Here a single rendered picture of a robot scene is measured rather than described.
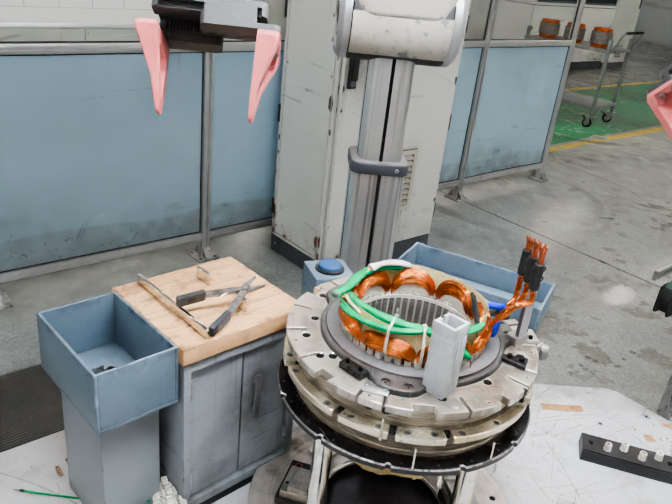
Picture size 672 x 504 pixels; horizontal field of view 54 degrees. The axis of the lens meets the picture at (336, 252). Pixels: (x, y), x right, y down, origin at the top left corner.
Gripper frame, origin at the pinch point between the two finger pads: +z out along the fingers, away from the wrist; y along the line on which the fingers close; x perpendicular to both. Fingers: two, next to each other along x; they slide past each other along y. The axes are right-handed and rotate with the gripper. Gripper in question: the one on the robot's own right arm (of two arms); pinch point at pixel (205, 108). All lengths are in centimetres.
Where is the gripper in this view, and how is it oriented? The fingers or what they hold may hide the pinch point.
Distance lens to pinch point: 63.1
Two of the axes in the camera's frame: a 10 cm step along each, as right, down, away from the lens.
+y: 9.9, 0.8, 0.8
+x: -0.9, 0.9, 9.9
